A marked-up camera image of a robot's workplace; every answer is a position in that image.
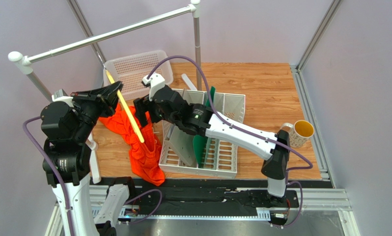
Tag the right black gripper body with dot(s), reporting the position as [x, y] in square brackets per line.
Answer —
[148, 106]

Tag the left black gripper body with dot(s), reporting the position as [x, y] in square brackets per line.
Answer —
[91, 107]

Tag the yellow clothes hanger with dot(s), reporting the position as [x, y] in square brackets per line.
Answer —
[123, 103]

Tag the orange shorts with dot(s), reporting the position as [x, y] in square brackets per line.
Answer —
[144, 157]

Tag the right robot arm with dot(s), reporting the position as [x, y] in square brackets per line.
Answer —
[198, 119]

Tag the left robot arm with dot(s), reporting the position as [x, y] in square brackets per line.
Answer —
[67, 123]

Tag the white perforated plastic basket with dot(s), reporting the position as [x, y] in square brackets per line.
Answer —
[130, 70]

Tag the grey folder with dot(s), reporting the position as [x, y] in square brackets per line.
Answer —
[180, 142]

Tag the white plastic file organizer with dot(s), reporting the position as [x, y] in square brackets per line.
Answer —
[220, 157]

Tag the white metal clothes rack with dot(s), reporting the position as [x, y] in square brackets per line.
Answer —
[24, 62]

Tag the white patterned mug yellow inside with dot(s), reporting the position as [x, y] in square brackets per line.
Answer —
[299, 132]

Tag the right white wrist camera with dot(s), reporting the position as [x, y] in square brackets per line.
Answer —
[154, 82]

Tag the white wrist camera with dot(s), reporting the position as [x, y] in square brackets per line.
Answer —
[154, 82]
[61, 95]

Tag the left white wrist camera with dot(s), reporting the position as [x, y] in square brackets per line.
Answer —
[61, 95]

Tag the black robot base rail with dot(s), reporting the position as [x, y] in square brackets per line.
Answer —
[214, 197]

